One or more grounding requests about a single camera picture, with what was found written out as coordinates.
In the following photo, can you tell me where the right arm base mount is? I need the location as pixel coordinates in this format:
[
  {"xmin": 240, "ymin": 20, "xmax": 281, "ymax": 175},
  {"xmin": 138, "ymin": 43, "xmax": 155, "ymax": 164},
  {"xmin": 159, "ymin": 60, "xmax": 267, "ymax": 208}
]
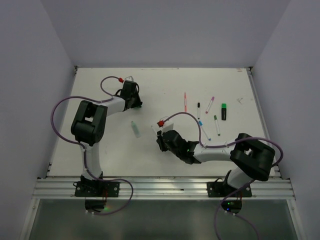
[{"xmin": 206, "ymin": 178, "xmax": 253, "ymax": 214}]

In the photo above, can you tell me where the pink pen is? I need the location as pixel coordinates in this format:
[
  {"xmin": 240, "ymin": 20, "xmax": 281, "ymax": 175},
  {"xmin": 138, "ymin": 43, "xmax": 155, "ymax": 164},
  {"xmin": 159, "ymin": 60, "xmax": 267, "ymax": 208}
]
[{"xmin": 183, "ymin": 92, "xmax": 188, "ymax": 112}]

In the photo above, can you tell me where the blue capped white marker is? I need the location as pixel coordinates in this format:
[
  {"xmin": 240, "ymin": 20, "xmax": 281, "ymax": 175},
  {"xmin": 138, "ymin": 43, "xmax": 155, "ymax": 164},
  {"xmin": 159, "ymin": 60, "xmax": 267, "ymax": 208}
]
[{"xmin": 198, "ymin": 120, "xmax": 211, "ymax": 141}]

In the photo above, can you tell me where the light green highlighter body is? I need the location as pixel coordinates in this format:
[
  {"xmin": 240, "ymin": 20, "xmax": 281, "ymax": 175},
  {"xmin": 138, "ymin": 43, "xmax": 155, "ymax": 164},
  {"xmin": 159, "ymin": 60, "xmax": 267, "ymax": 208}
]
[{"xmin": 131, "ymin": 121, "xmax": 141, "ymax": 138}]

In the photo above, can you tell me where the black capped white marker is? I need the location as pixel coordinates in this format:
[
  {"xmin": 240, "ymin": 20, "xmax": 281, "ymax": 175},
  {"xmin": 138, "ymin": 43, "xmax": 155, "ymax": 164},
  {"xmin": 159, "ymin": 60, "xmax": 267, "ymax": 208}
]
[{"xmin": 197, "ymin": 102, "xmax": 201, "ymax": 120}]

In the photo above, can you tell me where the dark green capped marker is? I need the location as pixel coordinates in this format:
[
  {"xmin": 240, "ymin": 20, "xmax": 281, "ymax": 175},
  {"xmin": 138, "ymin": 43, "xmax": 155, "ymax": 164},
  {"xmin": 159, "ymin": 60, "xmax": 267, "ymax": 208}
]
[{"xmin": 213, "ymin": 115, "xmax": 221, "ymax": 136}]

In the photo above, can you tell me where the aluminium rail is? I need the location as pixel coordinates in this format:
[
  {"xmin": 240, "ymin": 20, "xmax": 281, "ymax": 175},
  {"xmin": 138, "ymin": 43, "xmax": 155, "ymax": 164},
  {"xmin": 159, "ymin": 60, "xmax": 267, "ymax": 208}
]
[{"xmin": 32, "ymin": 177, "xmax": 295, "ymax": 200}]

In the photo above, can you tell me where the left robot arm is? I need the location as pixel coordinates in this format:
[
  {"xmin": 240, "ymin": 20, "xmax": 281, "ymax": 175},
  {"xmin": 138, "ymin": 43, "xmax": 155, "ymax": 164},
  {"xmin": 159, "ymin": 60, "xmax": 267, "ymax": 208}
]
[{"xmin": 71, "ymin": 80, "xmax": 143, "ymax": 197}]

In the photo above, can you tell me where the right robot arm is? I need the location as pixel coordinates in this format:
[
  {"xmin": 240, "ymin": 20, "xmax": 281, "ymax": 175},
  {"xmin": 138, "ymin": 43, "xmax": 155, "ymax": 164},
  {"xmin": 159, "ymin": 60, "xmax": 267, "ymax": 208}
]
[{"xmin": 156, "ymin": 130, "xmax": 275, "ymax": 197}]

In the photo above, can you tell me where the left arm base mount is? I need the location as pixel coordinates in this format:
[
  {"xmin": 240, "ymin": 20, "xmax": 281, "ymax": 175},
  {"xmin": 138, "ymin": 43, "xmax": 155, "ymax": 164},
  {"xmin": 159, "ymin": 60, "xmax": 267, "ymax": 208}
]
[{"xmin": 72, "ymin": 176, "xmax": 120, "ymax": 213}]

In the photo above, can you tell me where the purple capped marker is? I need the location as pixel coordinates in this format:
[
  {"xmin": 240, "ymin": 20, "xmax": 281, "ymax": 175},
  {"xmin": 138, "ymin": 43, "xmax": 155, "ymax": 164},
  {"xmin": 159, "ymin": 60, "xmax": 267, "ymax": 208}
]
[{"xmin": 205, "ymin": 96, "xmax": 215, "ymax": 114}]

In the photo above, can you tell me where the black green highlighter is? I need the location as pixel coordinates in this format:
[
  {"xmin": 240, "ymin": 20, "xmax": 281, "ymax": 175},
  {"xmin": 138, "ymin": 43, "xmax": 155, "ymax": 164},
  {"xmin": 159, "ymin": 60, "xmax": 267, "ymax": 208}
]
[{"xmin": 221, "ymin": 103, "xmax": 227, "ymax": 121}]

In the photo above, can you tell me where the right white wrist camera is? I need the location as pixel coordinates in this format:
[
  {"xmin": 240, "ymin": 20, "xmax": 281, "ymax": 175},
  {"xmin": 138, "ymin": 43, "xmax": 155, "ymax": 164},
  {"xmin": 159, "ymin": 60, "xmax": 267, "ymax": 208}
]
[{"xmin": 156, "ymin": 116, "xmax": 174, "ymax": 134}]

